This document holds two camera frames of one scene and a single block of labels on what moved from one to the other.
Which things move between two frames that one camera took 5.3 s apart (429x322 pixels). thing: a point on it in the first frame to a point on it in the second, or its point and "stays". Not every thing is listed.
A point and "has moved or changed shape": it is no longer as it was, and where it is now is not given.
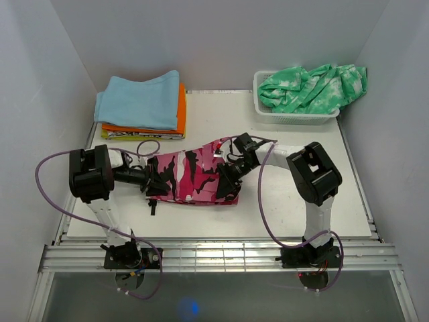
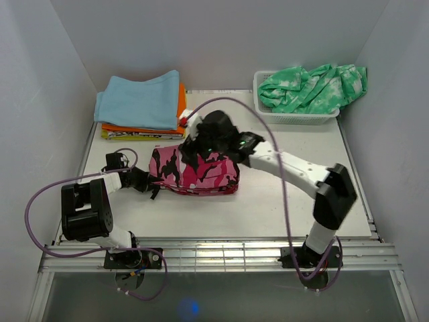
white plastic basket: [265, 113] stays
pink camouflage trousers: [192, 177] has moved or changed shape
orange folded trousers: [181, 121] stays
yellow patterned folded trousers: [117, 135] stays
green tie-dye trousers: [322, 90] stays
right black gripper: [228, 180] to [189, 147]
